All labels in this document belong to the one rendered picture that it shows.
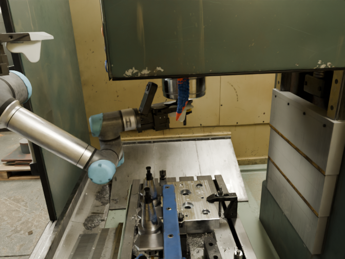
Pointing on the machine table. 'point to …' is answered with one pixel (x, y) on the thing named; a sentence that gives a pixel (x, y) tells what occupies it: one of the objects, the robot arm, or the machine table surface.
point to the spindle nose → (198, 87)
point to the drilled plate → (196, 224)
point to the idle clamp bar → (209, 251)
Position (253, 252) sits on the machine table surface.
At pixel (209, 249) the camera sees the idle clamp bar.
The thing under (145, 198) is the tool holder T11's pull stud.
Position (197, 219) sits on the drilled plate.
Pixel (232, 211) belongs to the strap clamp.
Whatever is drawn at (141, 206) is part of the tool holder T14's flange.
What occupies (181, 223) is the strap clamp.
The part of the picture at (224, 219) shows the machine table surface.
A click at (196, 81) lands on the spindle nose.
